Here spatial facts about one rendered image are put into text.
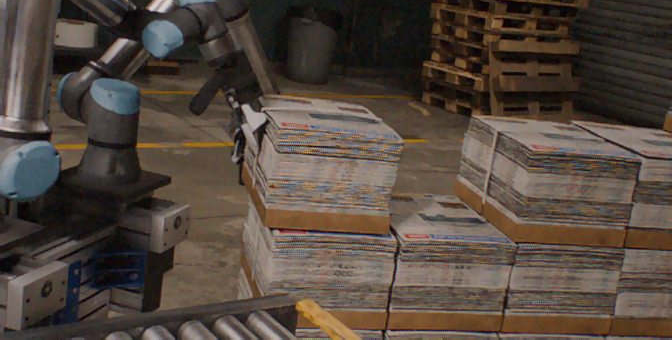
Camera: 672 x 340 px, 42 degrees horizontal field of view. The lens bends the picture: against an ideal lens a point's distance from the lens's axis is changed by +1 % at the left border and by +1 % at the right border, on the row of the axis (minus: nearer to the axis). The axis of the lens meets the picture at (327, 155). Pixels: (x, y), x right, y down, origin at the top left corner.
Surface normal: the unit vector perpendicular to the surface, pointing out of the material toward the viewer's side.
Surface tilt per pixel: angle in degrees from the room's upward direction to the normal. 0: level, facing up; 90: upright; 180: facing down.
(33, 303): 90
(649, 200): 90
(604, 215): 90
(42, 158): 98
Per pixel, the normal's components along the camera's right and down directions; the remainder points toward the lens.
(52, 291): 0.93, 0.21
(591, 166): 0.24, 0.26
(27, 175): 0.79, 0.37
